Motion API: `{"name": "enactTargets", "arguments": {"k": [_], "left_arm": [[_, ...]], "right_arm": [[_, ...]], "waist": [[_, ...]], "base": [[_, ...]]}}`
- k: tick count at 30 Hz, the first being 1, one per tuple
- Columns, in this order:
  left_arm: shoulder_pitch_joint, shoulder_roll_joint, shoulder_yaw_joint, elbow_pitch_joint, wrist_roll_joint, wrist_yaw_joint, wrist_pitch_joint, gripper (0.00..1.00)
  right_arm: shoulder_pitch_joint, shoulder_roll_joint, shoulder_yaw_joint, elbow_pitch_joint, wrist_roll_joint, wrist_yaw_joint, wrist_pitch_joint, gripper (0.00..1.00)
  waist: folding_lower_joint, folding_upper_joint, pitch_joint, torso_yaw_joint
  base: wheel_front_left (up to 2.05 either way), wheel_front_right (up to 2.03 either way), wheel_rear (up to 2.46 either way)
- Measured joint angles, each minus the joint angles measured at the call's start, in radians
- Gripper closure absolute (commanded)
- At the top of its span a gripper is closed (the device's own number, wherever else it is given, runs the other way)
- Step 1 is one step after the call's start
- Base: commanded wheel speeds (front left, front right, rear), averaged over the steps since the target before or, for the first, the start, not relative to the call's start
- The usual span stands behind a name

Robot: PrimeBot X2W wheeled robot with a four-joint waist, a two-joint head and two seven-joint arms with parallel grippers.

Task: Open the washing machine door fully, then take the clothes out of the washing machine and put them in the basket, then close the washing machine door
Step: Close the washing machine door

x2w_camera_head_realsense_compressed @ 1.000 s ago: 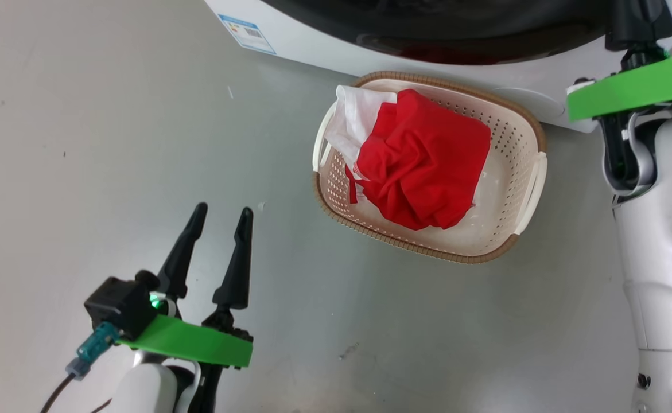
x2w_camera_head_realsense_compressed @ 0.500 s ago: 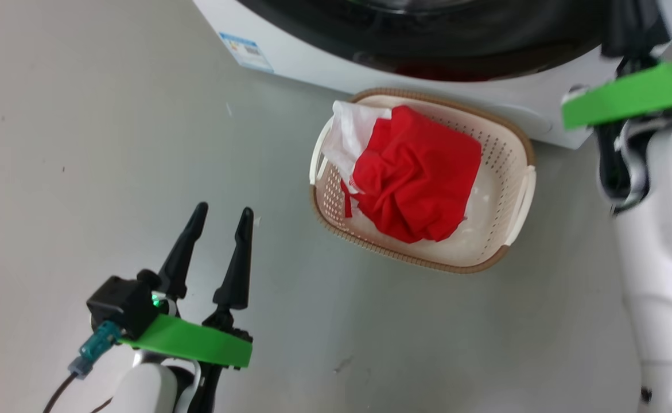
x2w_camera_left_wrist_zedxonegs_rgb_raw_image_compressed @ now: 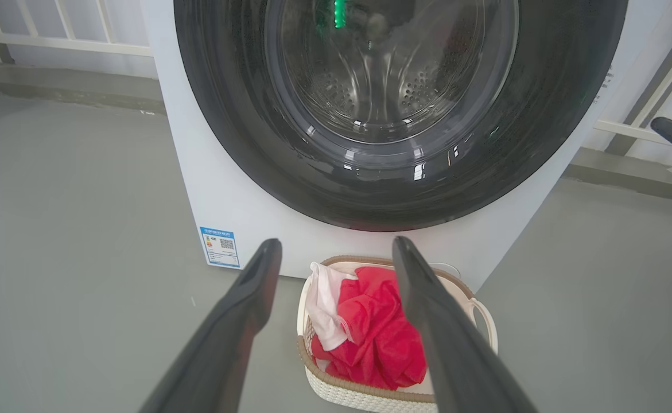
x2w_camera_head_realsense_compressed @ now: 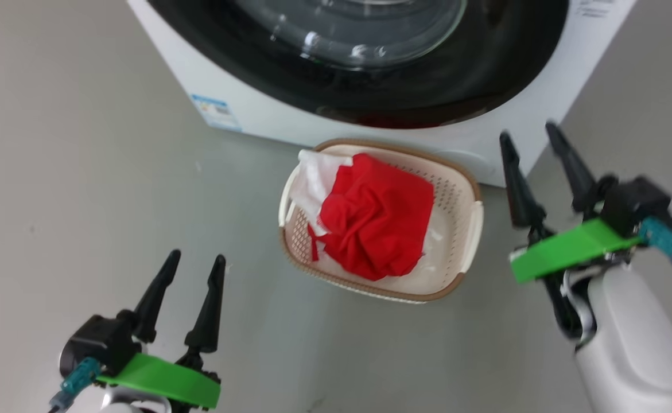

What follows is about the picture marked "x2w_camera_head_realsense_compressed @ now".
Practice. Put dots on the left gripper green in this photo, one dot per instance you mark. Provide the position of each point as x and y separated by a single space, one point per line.
163 381

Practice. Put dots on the red and white garment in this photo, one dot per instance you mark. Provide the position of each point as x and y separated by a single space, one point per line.
376 223

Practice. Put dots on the blue energy label sticker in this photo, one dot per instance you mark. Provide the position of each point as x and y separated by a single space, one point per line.
216 112

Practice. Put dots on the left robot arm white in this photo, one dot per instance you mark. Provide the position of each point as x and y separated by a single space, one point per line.
123 401

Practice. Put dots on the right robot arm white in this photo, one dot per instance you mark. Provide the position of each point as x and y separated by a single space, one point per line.
640 355

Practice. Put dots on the cream basket with brown rim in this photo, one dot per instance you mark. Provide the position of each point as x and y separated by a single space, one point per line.
456 229

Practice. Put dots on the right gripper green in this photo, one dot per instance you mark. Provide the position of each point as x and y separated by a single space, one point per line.
571 246

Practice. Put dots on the white washing machine body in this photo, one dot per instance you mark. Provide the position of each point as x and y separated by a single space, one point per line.
255 109

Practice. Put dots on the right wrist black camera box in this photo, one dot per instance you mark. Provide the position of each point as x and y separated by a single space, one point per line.
637 203

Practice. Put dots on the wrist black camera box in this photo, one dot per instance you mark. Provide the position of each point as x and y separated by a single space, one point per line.
637 203
100 344

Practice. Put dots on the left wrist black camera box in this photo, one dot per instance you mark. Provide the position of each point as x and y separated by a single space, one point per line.
100 344

